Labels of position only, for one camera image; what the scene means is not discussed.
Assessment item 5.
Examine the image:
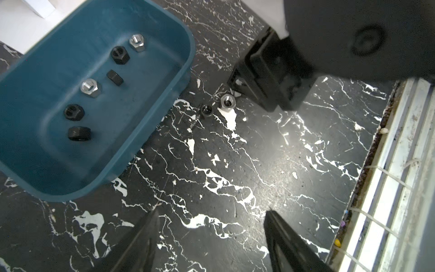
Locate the white tiered display shelf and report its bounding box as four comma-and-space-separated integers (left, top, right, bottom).
1, 1, 84, 54

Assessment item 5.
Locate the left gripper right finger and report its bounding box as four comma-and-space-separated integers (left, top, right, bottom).
263, 210, 332, 272

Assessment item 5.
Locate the teal plastic storage box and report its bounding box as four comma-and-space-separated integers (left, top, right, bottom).
1, 1, 196, 202

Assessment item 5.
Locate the black hex nut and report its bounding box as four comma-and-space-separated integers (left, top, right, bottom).
106, 70, 124, 86
63, 104, 85, 121
111, 46, 130, 65
68, 126, 92, 142

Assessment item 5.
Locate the small black nut tabletop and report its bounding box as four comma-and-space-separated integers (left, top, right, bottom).
199, 104, 213, 119

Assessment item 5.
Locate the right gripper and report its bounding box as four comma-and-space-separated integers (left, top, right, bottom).
227, 1, 435, 112

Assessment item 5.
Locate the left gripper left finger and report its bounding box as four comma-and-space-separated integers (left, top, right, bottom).
91, 210, 160, 272

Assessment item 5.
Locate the silver hex nut large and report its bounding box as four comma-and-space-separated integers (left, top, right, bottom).
220, 94, 236, 112

